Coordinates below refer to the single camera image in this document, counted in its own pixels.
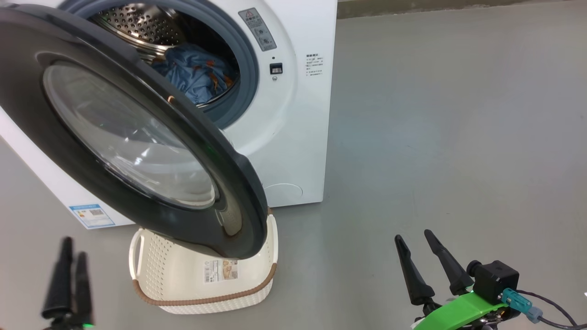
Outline stainless steel washing machine drum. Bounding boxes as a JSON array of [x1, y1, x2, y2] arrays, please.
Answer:
[[92, 4, 239, 109]]

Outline blue energy label sticker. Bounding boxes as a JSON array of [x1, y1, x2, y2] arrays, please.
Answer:
[[69, 203, 116, 229]]

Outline round black-rimmed glass door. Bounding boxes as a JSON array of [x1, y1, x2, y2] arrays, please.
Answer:
[[0, 4, 269, 260]]

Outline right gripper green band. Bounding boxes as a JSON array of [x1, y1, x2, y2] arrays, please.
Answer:
[[394, 229, 509, 330]]

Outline cream perforated laundry basket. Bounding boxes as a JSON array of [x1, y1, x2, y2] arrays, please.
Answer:
[[129, 209, 279, 315]]

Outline round white filter cover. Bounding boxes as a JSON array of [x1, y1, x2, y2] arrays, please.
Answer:
[[264, 183, 304, 208]]

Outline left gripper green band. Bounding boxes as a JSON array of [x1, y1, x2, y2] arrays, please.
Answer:
[[41, 236, 97, 330]]

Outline white front-load washing machine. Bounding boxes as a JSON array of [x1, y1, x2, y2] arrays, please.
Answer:
[[0, 0, 338, 230]]

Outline teal plug right camera cable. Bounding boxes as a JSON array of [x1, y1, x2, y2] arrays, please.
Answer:
[[501, 288, 587, 330]]

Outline small black text label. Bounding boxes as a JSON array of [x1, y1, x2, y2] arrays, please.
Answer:
[[306, 53, 324, 77]]

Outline basket product label sticker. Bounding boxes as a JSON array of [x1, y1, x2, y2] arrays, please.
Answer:
[[204, 258, 238, 284]]

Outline blue garment small orange prints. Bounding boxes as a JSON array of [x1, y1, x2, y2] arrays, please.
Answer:
[[165, 44, 239, 106]]

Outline grey warning sticker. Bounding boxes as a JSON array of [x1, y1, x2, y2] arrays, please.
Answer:
[[238, 7, 277, 52]]

